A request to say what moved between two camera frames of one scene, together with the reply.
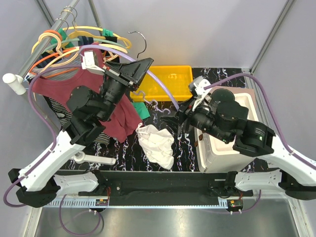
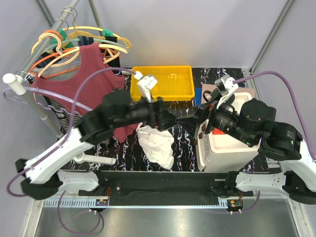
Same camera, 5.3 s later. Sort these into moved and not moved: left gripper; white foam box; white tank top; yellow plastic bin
Moved: left gripper
Not moved: yellow plastic bin; white tank top; white foam box
